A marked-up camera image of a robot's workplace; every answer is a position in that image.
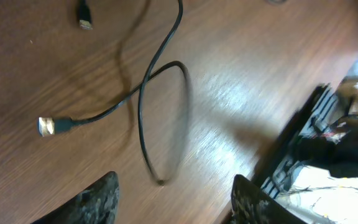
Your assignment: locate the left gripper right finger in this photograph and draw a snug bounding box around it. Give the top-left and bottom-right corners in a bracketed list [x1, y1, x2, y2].
[230, 174, 305, 224]

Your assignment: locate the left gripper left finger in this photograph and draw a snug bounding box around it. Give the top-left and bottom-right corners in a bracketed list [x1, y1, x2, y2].
[32, 171, 119, 224]

